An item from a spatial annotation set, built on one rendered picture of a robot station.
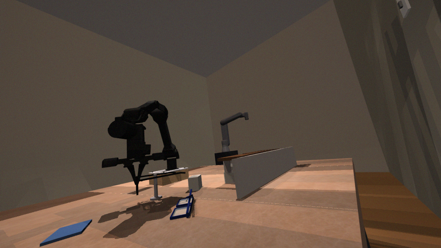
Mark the blue flat plate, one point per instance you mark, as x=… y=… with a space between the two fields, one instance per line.
x=66 y=232

